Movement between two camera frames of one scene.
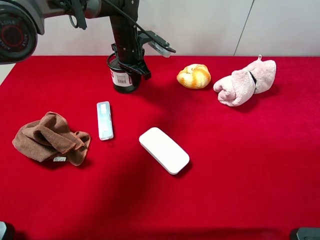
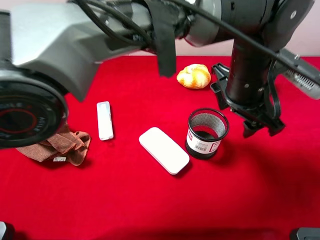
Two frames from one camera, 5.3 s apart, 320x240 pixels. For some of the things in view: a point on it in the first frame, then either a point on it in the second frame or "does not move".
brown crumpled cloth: x=51 y=138 does not move
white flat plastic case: x=163 y=150 does not move
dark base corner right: x=308 y=233 does not move
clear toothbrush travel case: x=105 y=128 does not move
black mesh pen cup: x=122 y=78 → x=206 y=127
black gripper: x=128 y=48 → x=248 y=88
